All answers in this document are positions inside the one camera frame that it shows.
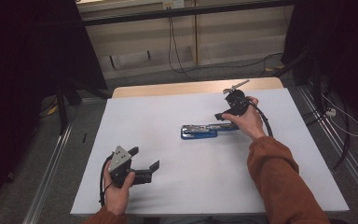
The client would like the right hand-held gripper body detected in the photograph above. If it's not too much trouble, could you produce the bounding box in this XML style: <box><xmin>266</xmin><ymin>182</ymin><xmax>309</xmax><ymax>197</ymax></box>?
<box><xmin>222</xmin><ymin>78</ymin><xmax>251</xmax><ymax>117</ymax></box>

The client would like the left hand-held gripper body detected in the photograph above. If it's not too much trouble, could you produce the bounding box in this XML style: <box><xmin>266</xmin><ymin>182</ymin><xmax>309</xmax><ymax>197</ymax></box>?
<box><xmin>107</xmin><ymin>145</ymin><xmax>153</xmax><ymax>189</ymax></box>

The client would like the blue stapler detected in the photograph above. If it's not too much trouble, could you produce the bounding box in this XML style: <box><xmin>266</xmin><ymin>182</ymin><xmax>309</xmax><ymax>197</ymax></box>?
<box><xmin>180</xmin><ymin>122</ymin><xmax>241</xmax><ymax>141</ymax></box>

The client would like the person's right hand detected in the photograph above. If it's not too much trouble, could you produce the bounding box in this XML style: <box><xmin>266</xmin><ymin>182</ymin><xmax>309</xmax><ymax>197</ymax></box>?
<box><xmin>221</xmin><ymin>95</ymin><xmax>267</xmax><ymax>142</ymax></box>

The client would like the person's left hand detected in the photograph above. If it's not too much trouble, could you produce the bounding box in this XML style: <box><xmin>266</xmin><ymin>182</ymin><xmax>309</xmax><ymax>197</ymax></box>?
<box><xmin>103</xmin><ymin>160</ymin><xmax>137</xmax><ymax>217</ymax></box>

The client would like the white table cover sheet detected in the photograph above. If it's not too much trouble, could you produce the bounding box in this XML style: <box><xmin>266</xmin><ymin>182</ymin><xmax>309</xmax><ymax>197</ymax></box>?
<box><xmin>69</xmin><ymin>88</ymin><xmax>351</xmax><ymax>217</ymax></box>

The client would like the black stand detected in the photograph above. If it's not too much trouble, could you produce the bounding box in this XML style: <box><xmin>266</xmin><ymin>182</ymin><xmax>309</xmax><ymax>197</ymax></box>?
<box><xmin>55</xmin><ymin>78</ymin><xmax>110</xmax><ymax>135</ymax></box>

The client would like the black curtain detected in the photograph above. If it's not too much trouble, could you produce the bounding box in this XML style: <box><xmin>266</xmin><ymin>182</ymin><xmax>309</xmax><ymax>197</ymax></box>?
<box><xmin>0</xmin><ymin>0</ymin><xmax>108</xmax><ymax>216</ymax></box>
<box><xmin>281</xmin><ymin>0</ymin><xmax>358</xmax><ymax>132</ymax></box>

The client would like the black metal crossbar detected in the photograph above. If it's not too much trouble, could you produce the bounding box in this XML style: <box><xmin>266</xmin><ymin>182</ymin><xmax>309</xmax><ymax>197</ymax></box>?
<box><xmin>81</xmin><ymin>0</ymin><xmax>295</xmax><ymax>26</ymax></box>

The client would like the left hand-held gripper black cable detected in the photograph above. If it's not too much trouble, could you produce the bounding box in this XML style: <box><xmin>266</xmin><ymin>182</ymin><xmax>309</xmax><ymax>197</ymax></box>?
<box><xmin>98</xmin><ymin>154</ymin><xmax>115</xmax><ymax>207</ymax></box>

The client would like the hand-held gripper black cable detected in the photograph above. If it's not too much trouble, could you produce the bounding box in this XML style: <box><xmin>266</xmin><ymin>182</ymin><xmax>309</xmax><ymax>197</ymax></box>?
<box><xmin>241</xmin><ymin>96</ymin><xmax>275</xmax><ymax>138</ymax></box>
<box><xmin>98</xmin><ymin>154</ymin><xmax>115</xmax><ymax>207</ymax></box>

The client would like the right hand-held gripper black cable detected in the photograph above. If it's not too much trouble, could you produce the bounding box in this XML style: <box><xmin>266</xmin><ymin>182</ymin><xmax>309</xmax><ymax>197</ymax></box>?
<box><xmin>241</xmin><ymin>96</ymin><xmax>275</xmax><ymax>138</ymax></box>

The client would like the aluminium floor rail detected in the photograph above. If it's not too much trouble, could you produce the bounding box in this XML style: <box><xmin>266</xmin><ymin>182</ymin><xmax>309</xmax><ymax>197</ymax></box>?
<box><xmin>296</xmin><ymin>85</ymin><xmax>358</xmax><ymax>203</ymax></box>
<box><xmin>21</xmin><ymin>119</ymin><xmax>76</xmax><ymax>224</ymax></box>

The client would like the black hanging cable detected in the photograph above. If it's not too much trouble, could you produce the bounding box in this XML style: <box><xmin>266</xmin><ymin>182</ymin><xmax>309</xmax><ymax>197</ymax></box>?
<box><xmin>167</xmin><ymin>8</ymin><xmax>285</xmax><ymax>76</ymax></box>
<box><xmin>170</xmin><ymin>8</ymin><xmax>197</xmax><ymax>82</ymax></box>

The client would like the white cable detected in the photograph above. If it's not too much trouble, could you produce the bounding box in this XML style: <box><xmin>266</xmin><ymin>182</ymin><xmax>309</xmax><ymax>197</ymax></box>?
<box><xmin>320</xmin><ymin>92</ymin><xmax>358</xmax><ymax>138</ymax></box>

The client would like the white wall socket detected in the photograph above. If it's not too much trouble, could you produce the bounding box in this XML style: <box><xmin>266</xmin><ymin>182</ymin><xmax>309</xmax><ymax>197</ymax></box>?
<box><xmin>162</xmin><ymin>0</ymin><xmax>186</xmax><ymax>9</ymax></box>

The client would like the black floor cable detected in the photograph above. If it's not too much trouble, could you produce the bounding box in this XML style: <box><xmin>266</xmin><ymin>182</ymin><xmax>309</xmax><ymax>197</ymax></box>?
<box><xmin>331</xmin><ymin>102</ymin><xmax>351</xmax><ymax>171</ymax></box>

